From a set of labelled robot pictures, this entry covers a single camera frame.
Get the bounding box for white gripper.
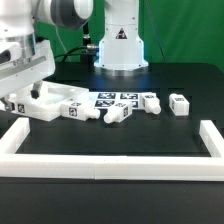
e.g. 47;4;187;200
0;40;55;111

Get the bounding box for white square tabletop part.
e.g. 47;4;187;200
9;81;89;121

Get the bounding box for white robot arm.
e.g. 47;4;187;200
0;0;148;111

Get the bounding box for white U-shaped obstacle fence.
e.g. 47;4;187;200
0;118;224;181

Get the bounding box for fiducial marker sheet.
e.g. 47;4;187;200
89;92;143;110

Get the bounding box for green backdrop curtain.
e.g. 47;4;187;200
35;0;224;68

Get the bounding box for black cables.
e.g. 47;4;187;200
53;29;101;64

